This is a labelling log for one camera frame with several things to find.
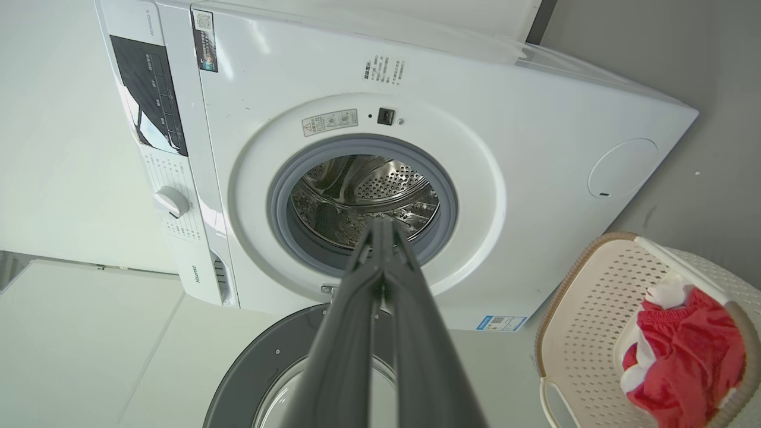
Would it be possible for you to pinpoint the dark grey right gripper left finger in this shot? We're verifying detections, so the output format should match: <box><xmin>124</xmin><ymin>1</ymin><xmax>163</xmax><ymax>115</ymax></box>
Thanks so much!
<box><xmin>279</xmin><ymin>219</ymin><xmax>386</xmax><ymax>428</ymax></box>

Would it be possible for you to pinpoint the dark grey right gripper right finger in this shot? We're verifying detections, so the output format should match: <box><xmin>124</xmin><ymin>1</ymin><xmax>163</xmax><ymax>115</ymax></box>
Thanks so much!
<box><xmin>383</xmin><ymin>219</ymin><xmax>489</xmax><ymax>428</ymax></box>

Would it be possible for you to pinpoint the round grey washer door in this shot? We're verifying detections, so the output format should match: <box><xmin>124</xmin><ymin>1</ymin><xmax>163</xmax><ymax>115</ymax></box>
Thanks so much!
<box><xmin>202</xmin><ymin>303</ymin><xmax>398</xmax><ymax>428</ymax></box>

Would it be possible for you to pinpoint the white front-load washing machine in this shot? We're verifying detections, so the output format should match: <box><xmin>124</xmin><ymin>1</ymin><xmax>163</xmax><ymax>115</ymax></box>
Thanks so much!
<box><xmin>93</xmin><ymin>0</ymin><xmax>700</xmax><ymax>333</ymax></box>

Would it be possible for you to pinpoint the blue energy label sticker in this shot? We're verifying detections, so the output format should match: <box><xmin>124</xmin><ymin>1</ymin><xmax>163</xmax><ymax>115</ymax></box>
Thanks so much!
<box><xmin>475</xmin><ymin>314</ymin><xmax>529</xmax><ymax>333</ymax></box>

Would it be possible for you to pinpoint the steel perforated washer drum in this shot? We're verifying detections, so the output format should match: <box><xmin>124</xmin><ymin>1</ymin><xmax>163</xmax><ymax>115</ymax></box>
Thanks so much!
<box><xmin>288</xmin><ymin>154</ymin><xmax>441</xmax><ymax>251</ymax></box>

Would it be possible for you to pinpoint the beige perforated laundry basket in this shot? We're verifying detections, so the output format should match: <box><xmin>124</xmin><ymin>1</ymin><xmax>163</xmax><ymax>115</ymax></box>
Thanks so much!
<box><xmin>534</xmin><ymin>231</ymin><xmax>761</xmax><ymax>428</ymax></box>

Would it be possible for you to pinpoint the white warning sticker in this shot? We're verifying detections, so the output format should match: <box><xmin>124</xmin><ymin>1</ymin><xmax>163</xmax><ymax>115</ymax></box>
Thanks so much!
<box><xmin>301</xmin><ymin>108</ymin><xmax>360</xmax><ymax>138</ymax></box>

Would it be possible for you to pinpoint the silver control dial knob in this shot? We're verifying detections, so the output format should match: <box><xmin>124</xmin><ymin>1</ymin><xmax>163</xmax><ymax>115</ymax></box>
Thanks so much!
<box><xmin>153</xmin><ymin>185</ymin><xmax>191</xmax><ymax>219</ymax></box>

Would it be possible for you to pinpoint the white garment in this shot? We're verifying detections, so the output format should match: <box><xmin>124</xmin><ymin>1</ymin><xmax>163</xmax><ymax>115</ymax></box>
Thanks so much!
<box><xmin>620</xmin><ymin>272</ymin><xmax>697</xmax><ymax>394</ymax></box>

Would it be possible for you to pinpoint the red garment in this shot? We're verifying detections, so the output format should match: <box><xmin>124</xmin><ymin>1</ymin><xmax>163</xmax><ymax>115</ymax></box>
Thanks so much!
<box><xmin>621</xmin><ymin>288</ymin><xmax>747</xmax><ymax>428</ymax></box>

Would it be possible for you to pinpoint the round white filter cover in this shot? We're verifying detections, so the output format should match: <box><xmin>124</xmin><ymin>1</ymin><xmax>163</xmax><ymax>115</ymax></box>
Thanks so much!
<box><xmin>587</xmin><ymin>137</ymin><xmax>660</xmax><ymax>200</ymax></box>

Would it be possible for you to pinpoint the black glossy control display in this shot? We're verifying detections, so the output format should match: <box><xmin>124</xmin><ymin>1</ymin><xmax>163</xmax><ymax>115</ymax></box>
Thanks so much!
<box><xmin>109</xmin><ymin>34</ymin><xmax>189</xmax><ymax>158</ymax></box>

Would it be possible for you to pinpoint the black QR code sticker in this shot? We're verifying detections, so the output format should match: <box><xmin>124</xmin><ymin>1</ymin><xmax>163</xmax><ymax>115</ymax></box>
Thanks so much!
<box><xmin>191</xmin><ymin>8</ymin><xmax>219</xmax><ymax>74</ymax></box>

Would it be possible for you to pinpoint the grey slatted panel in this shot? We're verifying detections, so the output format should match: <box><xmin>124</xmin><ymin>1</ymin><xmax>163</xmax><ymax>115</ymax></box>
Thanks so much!
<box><xmin>0</xmin><ymin>250</ymin><xmax>37</xmax><ymax>293</ymax></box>

